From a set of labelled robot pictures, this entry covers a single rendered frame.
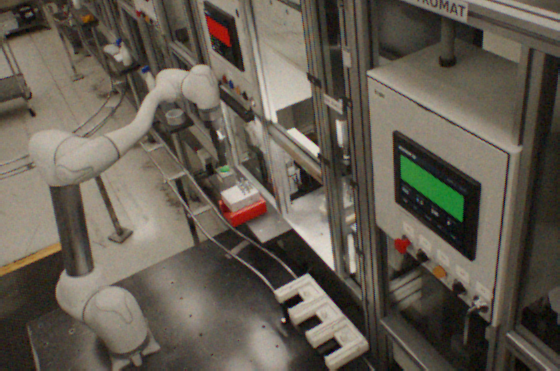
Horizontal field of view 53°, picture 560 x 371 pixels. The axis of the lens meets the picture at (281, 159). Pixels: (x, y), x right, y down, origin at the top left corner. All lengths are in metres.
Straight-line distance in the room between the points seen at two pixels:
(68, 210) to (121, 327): 0.45
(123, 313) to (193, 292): 0.39
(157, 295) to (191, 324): 0.23
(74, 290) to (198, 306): 0.48
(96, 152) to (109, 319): 0.60
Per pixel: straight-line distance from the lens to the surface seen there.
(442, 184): 1.19
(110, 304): 2.12
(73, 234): 2.14
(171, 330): 2.32
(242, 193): 2.29
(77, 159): 1.87
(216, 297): 2.37
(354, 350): 1.87
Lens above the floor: 2.39
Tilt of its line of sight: 34 degrees down
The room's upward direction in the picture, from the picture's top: 10 degrees counter-clockwise
